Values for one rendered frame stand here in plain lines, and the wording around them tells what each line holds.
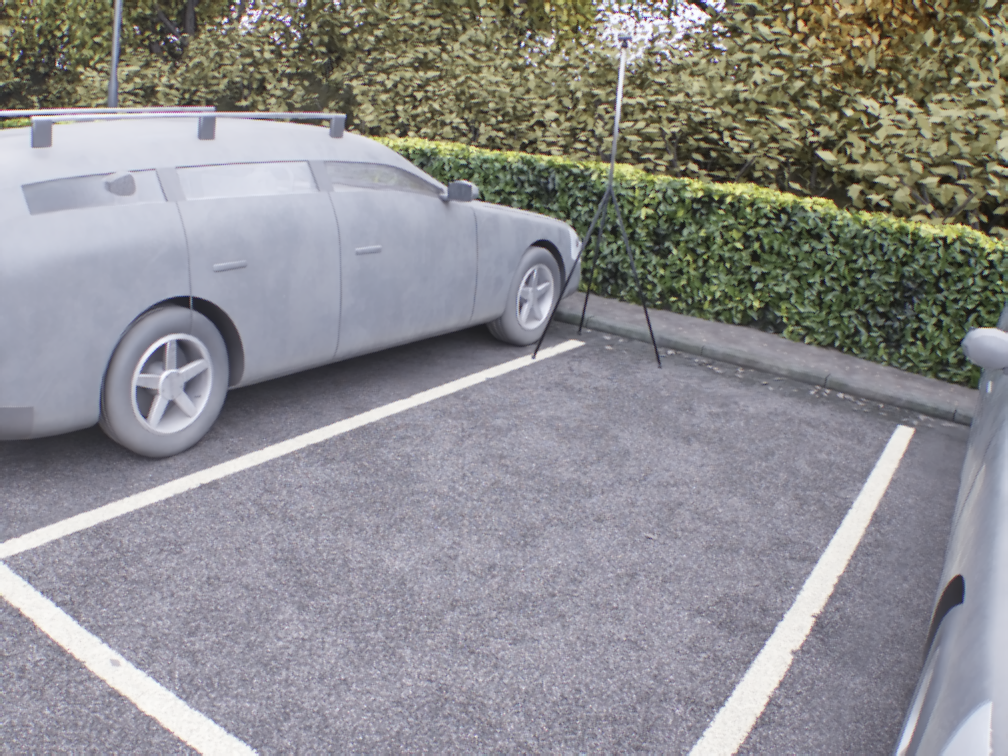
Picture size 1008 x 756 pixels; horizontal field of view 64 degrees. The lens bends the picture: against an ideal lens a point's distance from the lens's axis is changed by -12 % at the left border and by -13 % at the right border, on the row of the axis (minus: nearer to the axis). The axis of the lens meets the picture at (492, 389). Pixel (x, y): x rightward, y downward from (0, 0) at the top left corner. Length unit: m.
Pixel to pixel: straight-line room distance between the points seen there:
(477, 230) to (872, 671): 3.41
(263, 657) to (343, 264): 2.30
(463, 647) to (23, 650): 1.33
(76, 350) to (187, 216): 0.75
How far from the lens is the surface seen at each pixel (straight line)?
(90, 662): 2.71
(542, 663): 2.74
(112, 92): 11.45
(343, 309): 4.47
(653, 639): 2.93
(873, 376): 6.40
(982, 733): 1.55
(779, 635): 3.09
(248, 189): 4.13
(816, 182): 8.83
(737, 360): 6.29
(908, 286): 6.69
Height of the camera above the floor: 1.56
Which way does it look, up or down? 18 degrees down
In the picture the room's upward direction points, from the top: 5 degrees clockwise
